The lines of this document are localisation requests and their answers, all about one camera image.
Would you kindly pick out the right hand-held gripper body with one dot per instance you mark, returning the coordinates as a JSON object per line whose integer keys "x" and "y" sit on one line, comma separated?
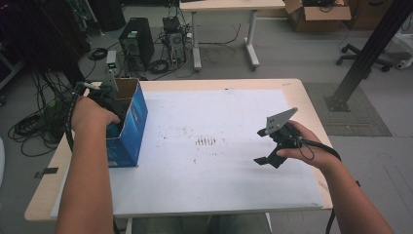
{"x": 281, "y": 122}

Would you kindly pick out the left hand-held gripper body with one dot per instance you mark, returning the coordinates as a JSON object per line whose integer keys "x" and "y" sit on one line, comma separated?
{"x": 110, "y": 84}

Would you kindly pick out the blue cardboard box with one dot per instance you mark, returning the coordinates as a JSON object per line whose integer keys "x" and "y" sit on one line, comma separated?
{"x": 130, "y": 136}

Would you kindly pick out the person's left hand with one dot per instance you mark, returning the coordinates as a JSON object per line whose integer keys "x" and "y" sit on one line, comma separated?
{"x": 89, "y": 115}

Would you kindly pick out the person's right hand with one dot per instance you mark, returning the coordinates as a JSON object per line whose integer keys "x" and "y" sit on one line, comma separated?
{"x": 315, "y": 148}

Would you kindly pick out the small grey power unit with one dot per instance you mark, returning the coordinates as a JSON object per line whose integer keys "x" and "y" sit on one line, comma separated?
{"x": 111, "y": 60}

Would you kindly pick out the black computer tower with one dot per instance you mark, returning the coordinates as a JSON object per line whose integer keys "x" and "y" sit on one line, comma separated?
{"x": 138, "y": 42}

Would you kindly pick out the open computer tower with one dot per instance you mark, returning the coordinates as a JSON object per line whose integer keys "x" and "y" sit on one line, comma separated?
{"x": 175, "y": 42}

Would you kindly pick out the grey floor mat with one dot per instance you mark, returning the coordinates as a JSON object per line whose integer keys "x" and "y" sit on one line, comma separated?
{"x": 367, "y": 120}

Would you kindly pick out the black office chair base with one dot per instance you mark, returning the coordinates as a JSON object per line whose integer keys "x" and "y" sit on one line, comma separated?
{"x": 358, "y": 57}

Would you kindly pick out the black tape strip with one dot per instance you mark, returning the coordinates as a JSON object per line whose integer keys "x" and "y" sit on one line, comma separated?
{"x": 47, "y": 171}

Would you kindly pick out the open brown cardboard box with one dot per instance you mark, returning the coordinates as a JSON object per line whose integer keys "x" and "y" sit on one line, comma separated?
{"x": 316, "y": 18}

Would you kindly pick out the white-legged wooden desk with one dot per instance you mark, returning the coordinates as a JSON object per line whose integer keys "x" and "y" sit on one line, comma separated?
{"x": 227, "y": 5}

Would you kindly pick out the closed brown cardboard box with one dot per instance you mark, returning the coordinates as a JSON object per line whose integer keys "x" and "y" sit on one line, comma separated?
{"x": 368, "y": 16}

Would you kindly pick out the black metal post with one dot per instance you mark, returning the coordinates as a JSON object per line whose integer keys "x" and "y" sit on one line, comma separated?
{"x": 373, "y": 45}

